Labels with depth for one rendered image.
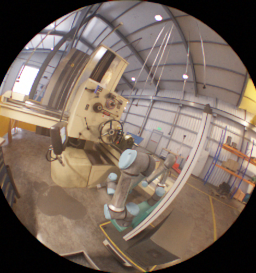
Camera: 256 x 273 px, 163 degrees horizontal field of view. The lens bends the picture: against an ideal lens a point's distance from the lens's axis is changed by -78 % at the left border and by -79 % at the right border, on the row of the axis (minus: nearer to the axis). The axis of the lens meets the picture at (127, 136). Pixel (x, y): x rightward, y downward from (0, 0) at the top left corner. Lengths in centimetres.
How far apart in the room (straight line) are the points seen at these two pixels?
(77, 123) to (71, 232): 153
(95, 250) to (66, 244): 36
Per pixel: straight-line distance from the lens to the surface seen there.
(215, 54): 750
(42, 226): 158
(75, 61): 206
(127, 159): 45
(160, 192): 110
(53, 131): 72
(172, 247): 87
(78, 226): 156
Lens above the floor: 147
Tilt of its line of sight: 6 degrees down
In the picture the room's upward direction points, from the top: 22 degrees clockwise
